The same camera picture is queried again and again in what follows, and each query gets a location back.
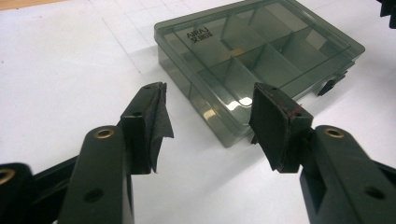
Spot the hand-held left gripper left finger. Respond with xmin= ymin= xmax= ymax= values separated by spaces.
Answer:
xmin=57 ymin=81 xmax=175 ymax=224

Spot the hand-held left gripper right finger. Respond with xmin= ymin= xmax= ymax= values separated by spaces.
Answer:
xmin=248 ymin=82 xmax=396 ymax=224

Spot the grey-green clear compartment box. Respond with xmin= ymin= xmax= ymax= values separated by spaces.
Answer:
xmin=153 ymin=0 xmax=366 ymax=149

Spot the white table cover sheet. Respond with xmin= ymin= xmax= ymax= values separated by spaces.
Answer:
xmin=0 ymin=0 xmax=396 ymax=224

